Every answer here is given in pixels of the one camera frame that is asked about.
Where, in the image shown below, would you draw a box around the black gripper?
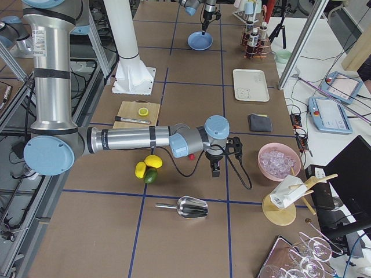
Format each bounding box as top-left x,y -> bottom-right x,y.
200,10 -> 221,31
205,137 -> 242,178

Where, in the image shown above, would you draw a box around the blue plate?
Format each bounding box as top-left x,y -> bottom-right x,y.
187,31 -> 213,51

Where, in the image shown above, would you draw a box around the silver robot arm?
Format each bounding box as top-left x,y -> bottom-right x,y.
23,1 -> 242,176
177,0 -> 221,34

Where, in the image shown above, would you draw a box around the tea bottle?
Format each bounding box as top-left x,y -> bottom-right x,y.
259,21 -> 267,40
249,28 -> 259,47
245,20 -> 254,40

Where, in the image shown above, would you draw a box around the metal ice scoop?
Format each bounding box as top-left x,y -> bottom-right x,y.
155,196 -> 208,219

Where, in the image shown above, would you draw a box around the grey folded cloth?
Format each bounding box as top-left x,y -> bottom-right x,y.
248,114 -> 272,132

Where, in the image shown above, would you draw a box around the pink bowl of ice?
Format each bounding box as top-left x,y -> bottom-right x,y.
257,142 -> 301,181

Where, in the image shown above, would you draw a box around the yellow lemon near board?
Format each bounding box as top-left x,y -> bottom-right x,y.
144,155 -> 163,169

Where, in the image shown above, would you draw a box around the green lime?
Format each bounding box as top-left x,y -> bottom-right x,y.
143,168 -> 158,184

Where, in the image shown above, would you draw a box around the yellow lemon outer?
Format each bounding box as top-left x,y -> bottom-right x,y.
134,162 -> 147,179

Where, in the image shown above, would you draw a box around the round wooden stand base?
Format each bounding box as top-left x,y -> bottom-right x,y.
262,174 -> 338,226

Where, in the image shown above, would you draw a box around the cream bear tray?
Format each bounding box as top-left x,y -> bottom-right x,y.
232,69 -> 270,103

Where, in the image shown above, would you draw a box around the green bowl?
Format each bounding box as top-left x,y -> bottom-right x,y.
275,49 -> 292,64

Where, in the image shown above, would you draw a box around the lemon half slice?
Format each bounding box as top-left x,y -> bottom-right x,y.
138,107 -> 149,117

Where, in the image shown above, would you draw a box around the wooden cutting board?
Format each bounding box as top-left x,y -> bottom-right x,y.
113,101 -> 161,129

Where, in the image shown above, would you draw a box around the steel rod black cap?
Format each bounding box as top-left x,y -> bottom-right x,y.
115,116 -> 151,125

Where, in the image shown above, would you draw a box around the blue tablet pendant near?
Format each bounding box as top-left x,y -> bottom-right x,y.
308,97 -> 353,134

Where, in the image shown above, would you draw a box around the blue tablet pendant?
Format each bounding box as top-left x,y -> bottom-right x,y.
308,97 -> 353,134
320,71 -> 363,104

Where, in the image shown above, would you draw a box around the clear wine glasses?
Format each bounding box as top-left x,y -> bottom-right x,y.
257,231 -> 344,277

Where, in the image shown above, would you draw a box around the blue tablet pendant far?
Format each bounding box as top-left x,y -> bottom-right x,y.
320,71 -> 363,104

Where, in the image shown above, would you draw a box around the white wire cup rack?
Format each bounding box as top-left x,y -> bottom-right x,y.
232,0 -> 263,23

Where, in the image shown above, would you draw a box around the copper wire bottle rack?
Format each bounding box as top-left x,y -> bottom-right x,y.
240,1 -> 270,59

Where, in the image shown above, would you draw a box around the black camera tripod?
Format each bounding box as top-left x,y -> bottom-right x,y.
268,0 -> 288,49

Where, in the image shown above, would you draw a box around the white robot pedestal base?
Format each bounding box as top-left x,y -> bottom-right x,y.
104,1 -> 156,95

